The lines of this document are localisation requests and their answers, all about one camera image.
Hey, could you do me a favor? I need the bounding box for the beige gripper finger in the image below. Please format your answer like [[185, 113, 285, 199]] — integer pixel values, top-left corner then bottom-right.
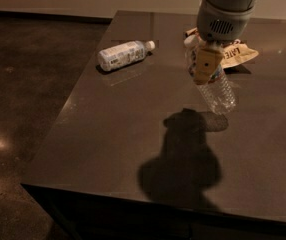
[[194, 42, 224, 85]]

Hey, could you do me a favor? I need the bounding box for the clear plastic water bottle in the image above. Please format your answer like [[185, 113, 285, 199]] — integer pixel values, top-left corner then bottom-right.
[[183, 34, 237, 115]]

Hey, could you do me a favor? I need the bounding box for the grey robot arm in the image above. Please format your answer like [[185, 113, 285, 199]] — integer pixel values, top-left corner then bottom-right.
[[193, 0, 257, 85]]

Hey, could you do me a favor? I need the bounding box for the white labelled lying bottle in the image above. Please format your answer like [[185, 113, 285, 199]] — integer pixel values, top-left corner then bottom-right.
[[97, 41, 155, 72]]

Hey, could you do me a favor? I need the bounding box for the brown chip bag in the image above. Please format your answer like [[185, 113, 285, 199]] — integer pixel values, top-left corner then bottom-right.
[[184, 28, 259, 69]]

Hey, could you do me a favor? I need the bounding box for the dark countertop cabinet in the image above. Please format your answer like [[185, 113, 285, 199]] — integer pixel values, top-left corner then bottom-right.
[[22, 11, 286, 240]]

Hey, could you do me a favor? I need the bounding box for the dark wall baseboard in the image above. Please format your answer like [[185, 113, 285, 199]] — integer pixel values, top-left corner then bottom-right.
[[0, 11, 113, 25]]

